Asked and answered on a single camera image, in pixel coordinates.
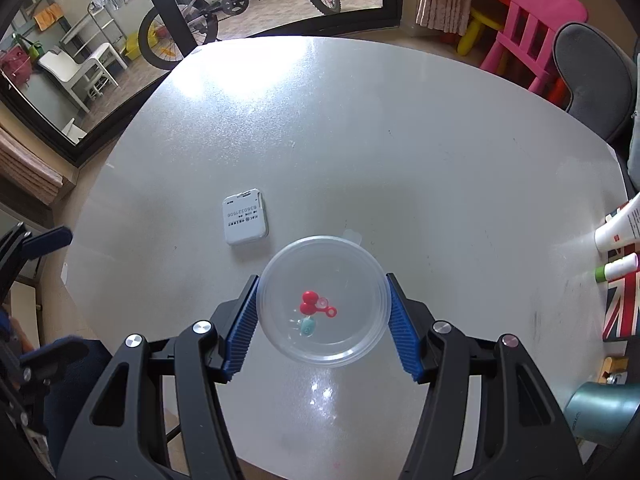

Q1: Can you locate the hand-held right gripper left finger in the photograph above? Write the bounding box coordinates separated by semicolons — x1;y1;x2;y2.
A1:
57;275;261;480

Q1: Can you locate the red bag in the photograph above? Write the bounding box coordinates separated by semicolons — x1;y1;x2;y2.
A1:
0;45;33;88

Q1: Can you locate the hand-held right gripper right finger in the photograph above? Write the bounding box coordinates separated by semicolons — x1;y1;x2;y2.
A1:
385;272;588;480

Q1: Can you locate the metal rack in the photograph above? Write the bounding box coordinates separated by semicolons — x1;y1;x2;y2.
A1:
60;0;132;76

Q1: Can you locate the clear round container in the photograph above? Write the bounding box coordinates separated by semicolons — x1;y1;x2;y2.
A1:
256;234;392;368

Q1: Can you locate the orange cloth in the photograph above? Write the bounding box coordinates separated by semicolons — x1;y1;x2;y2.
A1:
34;4;63;31

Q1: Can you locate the green watering can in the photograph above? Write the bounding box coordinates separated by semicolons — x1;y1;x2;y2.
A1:
12;32;46;61

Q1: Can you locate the teal thermos bottle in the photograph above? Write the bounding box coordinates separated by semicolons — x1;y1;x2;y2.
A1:
562;380;640;448

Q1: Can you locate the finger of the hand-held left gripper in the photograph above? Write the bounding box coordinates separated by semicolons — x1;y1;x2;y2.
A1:
0;222;74;291
15;346;66;388

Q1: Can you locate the small yellow object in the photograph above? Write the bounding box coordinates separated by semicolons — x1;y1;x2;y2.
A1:
602;356;631;385

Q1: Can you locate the yellow stool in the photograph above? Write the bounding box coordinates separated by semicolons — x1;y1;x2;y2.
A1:
456;7;503;57

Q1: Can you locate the flag print tissue box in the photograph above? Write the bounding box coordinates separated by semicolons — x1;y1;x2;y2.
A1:
601;270;640;343

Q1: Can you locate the small green-capped bottle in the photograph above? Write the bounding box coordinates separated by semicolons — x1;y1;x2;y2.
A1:
594;252;639;282

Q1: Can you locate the small white box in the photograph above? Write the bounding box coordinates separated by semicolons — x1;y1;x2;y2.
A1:
221;187;269;247

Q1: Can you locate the white lotion tube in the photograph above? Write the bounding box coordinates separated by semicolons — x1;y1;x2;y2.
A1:
594;192;640;252

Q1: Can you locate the person's left leg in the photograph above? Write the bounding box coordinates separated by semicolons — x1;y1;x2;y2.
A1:
42;337;113;433

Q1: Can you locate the small red plastic piece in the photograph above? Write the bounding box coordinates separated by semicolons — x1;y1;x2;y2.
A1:
299;289;338;320

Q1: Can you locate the black door frame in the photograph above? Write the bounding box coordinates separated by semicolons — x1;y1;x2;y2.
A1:
0;0;403;166

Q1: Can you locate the white plastic chair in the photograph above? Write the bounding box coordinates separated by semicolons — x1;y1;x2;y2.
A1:
37;42;126;113

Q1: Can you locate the grey sofa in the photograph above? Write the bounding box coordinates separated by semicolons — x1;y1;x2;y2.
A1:
552;22;640;196

